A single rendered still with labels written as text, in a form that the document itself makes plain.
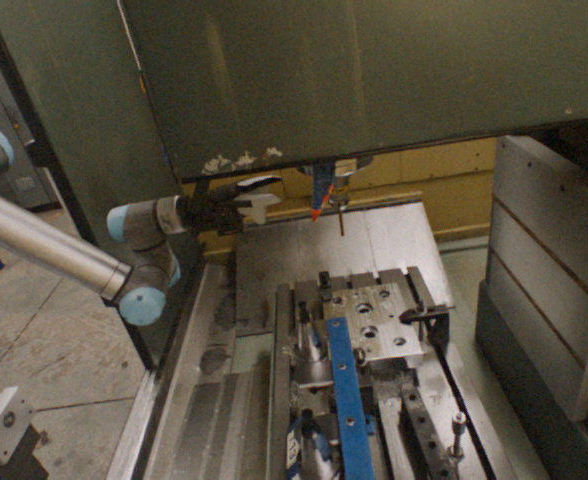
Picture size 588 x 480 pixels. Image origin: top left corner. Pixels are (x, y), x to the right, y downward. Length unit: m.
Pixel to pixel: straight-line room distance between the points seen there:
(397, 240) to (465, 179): 0.44
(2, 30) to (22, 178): 4.60
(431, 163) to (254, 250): 0.89
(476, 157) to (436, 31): 1.61
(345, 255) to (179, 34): 1.51
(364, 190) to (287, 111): 1.53
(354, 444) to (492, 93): 0.49
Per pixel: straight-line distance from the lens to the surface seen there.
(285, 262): 1.89
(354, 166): 0.78
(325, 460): 0.63
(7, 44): 1.16
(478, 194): 2.16
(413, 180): 2.02
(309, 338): 0.76
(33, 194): 5.76
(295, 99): 0.47
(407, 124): 0.50
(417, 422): 1.00
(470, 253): 2.20
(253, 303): 1.82
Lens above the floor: 1.78
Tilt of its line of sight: 31 degrees down
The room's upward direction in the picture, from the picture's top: 10 degrees counter-clockwise
